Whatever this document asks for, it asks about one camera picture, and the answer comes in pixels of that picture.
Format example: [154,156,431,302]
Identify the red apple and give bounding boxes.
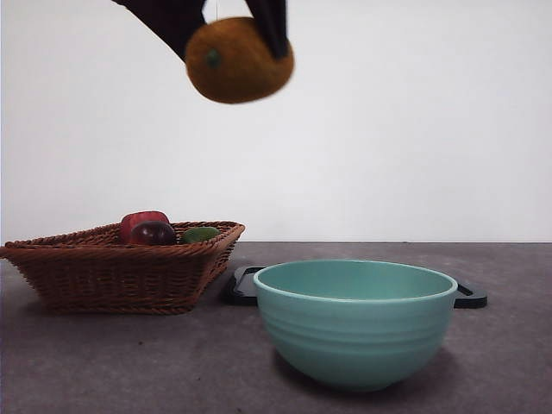
[119,210,171,243]

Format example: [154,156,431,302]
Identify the dark red plum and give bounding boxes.
[130,220,177,247]

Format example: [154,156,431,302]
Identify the teal ribbed bowl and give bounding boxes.
[252,258,459,392]

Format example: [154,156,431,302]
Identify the green lime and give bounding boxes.
[179,226,221,245]

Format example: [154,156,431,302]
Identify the dark rectangular tray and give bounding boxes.
[220,265,488,310]

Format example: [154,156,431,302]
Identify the brown wicker basket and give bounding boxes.
[0,220,246,316]

